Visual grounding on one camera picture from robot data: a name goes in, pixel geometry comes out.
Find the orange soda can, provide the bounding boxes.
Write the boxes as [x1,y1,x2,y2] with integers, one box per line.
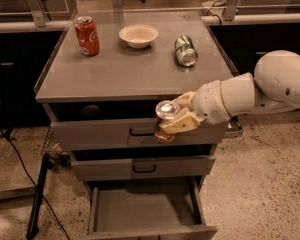
[154,100,180,143]

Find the black floor cable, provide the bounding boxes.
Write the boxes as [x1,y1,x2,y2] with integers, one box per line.
[0,120,72,240]

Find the black floor stand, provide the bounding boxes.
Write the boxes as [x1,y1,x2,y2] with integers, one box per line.
[26,153,50,240]

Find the white bowl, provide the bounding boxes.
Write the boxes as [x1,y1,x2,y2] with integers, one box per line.
[119,24,159,49]

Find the grey drawer cabinet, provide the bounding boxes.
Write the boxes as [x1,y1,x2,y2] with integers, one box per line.
[33,10,245,240]

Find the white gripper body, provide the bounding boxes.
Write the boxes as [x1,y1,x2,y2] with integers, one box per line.
[192,80,230,125]

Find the top grey drawer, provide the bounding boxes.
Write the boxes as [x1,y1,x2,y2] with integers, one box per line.
[43,98,235,151]

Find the green soda can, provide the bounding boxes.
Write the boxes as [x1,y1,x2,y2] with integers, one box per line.
[174,35,198,67]

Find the bottom grey drawer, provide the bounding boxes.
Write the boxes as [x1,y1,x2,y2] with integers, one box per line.
[80,177,217,240]

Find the grey drawer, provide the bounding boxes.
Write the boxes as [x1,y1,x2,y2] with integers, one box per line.
[70,144,216,182]
[43,98,235,151]
[80,177,217,240]

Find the dark round object in drawer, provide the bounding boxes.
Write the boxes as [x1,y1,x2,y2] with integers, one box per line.
[80,105,100,120]

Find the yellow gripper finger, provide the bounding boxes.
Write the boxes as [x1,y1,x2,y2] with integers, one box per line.
[159,110,204,134]
[174,91,195,111]

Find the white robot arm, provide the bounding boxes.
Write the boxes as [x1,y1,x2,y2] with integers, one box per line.
[159,50,300,135]

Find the middle grey drawer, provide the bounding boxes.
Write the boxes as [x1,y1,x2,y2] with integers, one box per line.
[70,144,216,182]

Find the red soda can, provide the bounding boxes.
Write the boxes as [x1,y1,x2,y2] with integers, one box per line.
[75,16,100,56]

